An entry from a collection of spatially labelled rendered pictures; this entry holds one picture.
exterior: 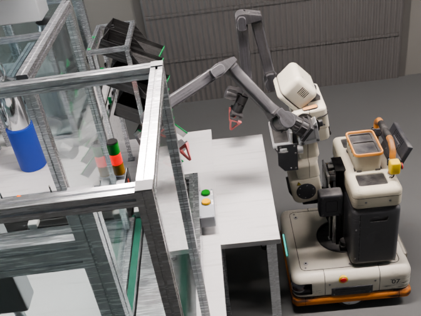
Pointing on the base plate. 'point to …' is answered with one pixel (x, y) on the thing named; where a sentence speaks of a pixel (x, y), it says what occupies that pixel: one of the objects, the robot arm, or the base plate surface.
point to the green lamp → (113, 149)
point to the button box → (208, 213)
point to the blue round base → (27, 149)
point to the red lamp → (116, 160)
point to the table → (244, 193)
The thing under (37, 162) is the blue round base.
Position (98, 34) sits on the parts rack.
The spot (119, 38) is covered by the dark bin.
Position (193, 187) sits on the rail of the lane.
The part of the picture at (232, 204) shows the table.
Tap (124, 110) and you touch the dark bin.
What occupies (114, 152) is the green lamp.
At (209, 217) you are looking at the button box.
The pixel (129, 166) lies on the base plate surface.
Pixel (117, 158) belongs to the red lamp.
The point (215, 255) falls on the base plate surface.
